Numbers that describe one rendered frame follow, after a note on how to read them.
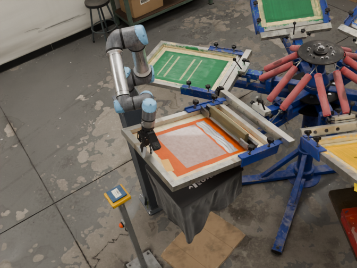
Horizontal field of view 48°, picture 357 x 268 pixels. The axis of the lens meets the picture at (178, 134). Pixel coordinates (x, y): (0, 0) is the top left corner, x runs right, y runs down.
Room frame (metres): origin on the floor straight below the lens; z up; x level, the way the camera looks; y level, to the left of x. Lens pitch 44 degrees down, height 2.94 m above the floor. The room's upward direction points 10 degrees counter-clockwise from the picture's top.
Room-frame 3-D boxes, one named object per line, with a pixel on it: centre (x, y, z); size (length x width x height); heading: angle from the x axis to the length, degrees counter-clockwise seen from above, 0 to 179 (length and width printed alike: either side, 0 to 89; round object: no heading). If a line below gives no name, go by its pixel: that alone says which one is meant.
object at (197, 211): (1.55, -0.16, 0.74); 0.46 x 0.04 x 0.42; 117
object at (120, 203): (1.61, 0.45, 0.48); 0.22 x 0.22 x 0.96; 27
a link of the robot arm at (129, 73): (2.24, 0.29, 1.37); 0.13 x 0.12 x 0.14; 93
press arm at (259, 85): (2.58, -0.53, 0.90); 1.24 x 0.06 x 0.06; 57
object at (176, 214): (1.62, 0.15, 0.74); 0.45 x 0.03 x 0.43; 27
